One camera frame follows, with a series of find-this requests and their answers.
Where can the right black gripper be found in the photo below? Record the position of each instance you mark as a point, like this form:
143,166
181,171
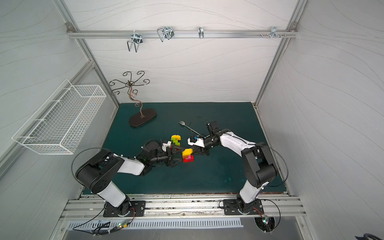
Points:
200,147

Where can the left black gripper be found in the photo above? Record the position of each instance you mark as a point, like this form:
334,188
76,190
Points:
171,156

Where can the long red brick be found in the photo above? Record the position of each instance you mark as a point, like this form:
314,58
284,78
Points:
189,160

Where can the yellow curved brick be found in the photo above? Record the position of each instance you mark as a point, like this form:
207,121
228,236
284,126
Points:
187,152
176,137

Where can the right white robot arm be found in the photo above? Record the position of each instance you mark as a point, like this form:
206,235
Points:
259,165

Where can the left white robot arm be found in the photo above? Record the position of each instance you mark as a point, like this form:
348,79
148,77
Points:
97,173

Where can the green table mat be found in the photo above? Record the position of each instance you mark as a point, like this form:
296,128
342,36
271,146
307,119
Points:
220,172

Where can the brown metal hook stand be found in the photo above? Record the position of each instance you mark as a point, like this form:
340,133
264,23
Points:
144,115

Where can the silver metal spoon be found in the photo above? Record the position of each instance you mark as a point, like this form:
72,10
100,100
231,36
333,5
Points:
182,123

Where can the white vent strip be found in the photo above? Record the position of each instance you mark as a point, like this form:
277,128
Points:
153,224

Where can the small metal clip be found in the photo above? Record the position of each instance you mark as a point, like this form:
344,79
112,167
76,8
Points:
201,32

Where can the metal hook clamp left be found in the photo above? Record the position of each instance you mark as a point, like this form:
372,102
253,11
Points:
135,42

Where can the metal hook clamp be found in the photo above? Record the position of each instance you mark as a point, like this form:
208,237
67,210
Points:
135,42
165,33

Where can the metal hook clamp centre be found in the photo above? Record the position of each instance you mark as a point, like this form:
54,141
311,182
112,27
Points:
165,33

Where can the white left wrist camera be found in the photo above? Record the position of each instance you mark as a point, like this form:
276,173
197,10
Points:
166,146

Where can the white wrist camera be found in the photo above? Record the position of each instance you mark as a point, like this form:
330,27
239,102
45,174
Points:
196,141
166,146

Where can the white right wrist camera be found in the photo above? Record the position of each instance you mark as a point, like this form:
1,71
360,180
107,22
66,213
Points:
196,141

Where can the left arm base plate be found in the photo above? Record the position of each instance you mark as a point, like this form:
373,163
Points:
135,208

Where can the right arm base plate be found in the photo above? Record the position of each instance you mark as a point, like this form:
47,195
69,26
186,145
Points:
231,207

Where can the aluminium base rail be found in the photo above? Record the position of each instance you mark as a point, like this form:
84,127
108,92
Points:
184,206

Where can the white wire basket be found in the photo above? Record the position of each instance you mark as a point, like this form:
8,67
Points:
58,126

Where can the metal bracket right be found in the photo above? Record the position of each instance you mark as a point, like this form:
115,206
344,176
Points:
273,34

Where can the aluminium crossbar rail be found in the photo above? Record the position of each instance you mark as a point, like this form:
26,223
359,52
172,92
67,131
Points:
179,34

